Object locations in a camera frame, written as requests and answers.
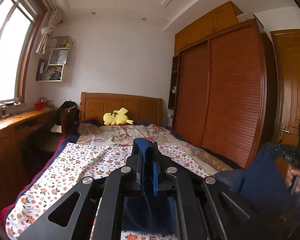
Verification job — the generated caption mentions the tied beige curtain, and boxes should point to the tied beige curtain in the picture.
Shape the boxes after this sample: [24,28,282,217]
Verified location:
[36,8,62,55]

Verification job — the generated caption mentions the red bowl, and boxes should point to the red bowl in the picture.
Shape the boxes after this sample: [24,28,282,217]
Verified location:
[34,101,46,111]

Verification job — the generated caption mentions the window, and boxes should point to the window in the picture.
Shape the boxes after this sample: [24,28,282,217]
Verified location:
[0,0,47,103]

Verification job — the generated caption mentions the person right hand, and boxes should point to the person right hand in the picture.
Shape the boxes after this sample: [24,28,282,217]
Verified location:
[285,164,300,193]

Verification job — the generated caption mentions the wooden louvered wardrobe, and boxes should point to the wooden louvered wardrobe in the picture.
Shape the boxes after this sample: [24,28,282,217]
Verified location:
[171,1,277,168]

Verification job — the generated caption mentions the wooden desk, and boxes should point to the wooden desk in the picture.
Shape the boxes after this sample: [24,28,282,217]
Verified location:
[0,109,61,211]

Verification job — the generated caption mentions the wooden headboard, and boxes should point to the wooden headboard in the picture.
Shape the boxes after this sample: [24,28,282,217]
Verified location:
[79,92,163,126]

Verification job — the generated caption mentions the wooden door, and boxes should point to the wooden door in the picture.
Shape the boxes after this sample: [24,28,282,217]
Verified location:
[270,29,300,146]

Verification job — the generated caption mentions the orange print bed sheet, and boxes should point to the orange print bed sheet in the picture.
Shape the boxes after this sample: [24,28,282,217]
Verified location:
[4,142,208,239]

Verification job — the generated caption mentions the navy blue garment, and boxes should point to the navy blue garment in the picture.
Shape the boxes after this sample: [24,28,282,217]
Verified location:
[122,138,297,233]

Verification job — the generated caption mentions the yellow plush toy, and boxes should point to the yellow plush toy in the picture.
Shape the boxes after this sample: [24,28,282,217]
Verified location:
[103,107,134,126]

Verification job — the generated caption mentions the floral quilt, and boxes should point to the floral quilt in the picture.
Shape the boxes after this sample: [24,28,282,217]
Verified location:
[77,123,232,177]

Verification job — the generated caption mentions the white wall shelf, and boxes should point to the white wall shelf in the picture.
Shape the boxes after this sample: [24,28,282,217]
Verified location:
[36,36,74,82]

